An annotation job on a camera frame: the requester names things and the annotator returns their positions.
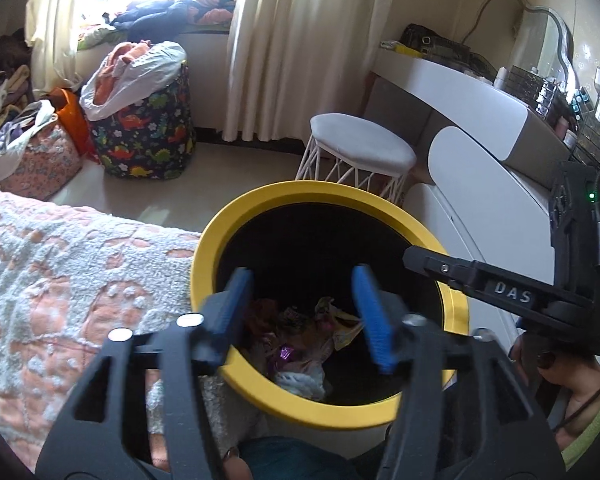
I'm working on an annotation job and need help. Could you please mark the clear cosmetics organizer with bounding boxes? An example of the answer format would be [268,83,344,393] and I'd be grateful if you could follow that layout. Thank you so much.
[505,62,576,126]

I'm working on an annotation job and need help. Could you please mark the white rounded cabinet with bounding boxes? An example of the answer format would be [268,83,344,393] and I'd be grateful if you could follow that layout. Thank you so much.
[405,126,556,341]

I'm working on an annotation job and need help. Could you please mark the orange garment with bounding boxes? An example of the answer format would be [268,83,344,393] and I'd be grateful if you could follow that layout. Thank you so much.
[94,42,153,103]

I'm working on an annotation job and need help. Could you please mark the person's right hand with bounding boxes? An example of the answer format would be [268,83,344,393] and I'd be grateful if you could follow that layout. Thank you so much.
[510,335,600,431]

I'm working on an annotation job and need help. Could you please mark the wavy framed mirror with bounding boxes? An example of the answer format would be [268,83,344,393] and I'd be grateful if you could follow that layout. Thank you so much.
[510,6,576,91]

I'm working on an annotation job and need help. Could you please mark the yellow flat item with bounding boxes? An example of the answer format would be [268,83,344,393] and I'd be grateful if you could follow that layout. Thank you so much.
[380,40,421,56]

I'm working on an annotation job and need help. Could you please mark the clothes on windowsill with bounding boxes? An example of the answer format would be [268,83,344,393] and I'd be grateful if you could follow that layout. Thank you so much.
[77,0,241,48]

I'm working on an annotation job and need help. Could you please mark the lavender and white garment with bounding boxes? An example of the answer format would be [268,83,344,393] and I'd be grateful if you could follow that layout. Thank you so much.
[0,100,58,183]

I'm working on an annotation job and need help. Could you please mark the grey hose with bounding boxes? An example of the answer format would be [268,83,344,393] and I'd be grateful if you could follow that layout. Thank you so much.
[462,0,528,43]

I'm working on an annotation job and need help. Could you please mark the yellow snack wrapper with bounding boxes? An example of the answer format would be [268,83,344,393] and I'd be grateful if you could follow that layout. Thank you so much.
[315,297,366,351]

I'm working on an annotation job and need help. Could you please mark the dark teal cloth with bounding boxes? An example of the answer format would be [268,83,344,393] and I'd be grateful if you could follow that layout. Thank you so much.
[240,436,376,480]

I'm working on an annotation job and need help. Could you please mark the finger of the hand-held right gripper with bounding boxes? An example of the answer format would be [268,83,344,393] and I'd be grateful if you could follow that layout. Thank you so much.
[402,245,486,293]

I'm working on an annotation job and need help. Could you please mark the pile of dark clothes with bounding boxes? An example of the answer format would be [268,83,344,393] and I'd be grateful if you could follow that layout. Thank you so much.
[0,30,36,131]

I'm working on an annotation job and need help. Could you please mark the pink floral bag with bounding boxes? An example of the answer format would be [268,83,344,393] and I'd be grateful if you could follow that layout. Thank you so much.
[0,120,83,201]

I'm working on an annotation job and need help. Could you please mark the narrow cream curtain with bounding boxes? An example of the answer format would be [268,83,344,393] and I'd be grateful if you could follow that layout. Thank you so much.
[25,0,113,96]

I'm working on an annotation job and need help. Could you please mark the white plastic bag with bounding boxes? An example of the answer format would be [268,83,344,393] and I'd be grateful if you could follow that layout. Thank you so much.
[80,41,188,122]

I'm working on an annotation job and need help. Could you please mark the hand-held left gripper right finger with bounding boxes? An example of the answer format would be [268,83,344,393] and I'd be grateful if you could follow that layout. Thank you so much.
[351,262,566,480]

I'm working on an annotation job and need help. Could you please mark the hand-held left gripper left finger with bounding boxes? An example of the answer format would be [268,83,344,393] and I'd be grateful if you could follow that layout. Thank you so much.
[35,266,256,480]

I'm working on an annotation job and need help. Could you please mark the orange bag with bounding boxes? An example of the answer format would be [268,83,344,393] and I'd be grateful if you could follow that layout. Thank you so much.
[47,87,98,161]

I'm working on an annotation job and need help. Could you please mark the dinosaur print laundry basket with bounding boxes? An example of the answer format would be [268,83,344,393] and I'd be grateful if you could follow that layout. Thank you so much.
[87,60,197,181]

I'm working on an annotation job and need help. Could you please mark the white foam fruit net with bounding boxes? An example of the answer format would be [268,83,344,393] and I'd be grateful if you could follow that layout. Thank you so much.
[272,367,328,401]

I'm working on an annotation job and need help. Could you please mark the black bag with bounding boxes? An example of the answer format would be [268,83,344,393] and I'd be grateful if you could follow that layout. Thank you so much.
[400,23,473,63]

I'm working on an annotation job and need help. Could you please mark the yellow rimmed trash can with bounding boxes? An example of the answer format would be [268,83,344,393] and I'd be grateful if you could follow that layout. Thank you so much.
[190,181,471,456]

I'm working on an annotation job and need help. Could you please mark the wide cream curtain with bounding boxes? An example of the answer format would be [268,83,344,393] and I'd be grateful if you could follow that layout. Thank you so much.
[222,0,423,143]

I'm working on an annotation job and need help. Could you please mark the orange and white patterned blanket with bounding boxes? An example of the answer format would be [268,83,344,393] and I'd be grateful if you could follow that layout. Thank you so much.
[0,184,271,476]

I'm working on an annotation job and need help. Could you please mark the white wire leg stool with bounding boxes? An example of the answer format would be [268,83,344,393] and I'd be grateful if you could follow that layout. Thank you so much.
[295,113,418,206]

